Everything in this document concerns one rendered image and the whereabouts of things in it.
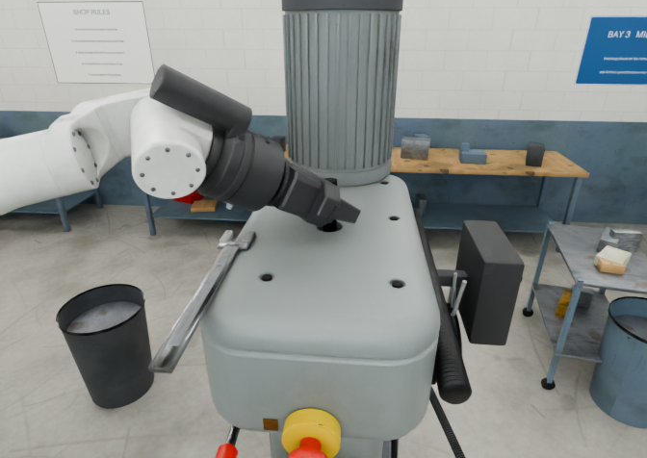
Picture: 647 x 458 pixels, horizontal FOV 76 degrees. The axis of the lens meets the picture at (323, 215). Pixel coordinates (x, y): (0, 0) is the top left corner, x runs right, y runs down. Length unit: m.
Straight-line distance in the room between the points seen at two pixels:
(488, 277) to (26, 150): 0.77
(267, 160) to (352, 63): 0.28
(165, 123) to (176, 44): 4.73
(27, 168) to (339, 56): 0.44
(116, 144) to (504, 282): 0.73
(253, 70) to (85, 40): 1.91
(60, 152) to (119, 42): 5.00
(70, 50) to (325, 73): 5.18
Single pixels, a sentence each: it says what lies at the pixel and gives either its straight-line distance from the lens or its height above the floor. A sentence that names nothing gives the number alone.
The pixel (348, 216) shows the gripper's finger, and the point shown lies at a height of 1.92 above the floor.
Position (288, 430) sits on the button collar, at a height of 1.78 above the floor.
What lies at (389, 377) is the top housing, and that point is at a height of 1.84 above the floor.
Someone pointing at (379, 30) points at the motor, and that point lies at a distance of 0.69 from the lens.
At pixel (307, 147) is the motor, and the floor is 1.96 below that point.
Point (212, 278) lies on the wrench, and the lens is 0.47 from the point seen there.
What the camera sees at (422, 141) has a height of 1.07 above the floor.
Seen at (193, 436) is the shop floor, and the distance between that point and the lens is 2.79.
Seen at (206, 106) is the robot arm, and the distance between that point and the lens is 0.43.
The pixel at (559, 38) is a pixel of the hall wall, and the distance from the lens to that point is 5.11.
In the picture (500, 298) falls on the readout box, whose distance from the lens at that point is 0.93.
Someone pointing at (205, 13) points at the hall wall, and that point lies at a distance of 5.01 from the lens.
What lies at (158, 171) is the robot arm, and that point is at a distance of 0.41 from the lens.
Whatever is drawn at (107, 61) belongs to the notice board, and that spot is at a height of 1.77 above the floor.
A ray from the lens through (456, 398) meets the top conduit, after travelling 0.50.
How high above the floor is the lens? 2.15
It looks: 25 degrees down
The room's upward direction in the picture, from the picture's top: straight up
